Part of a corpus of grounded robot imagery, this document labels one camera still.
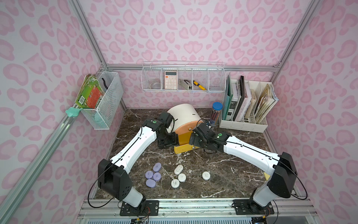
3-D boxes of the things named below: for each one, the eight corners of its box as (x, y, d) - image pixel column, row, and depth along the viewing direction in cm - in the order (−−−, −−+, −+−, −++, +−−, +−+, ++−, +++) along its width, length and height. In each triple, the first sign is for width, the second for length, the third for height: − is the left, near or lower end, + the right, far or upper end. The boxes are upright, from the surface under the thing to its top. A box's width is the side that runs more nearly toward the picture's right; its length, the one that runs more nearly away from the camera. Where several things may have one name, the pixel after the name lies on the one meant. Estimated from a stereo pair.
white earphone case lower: (170, 188, 81) (170, 187, 80) (171, 180, 84) (171, 178, 83) (179, 188, 81) (179, 187, 80) (179, 180, 84) (179, 178, 83)
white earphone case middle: (178, 182, 84) (178, 181, 82) (178, 174, 87) (178, 172, 85) (186, 182, 84) (186, 181, 82) (186, 174, 87) (186, 172, 85)
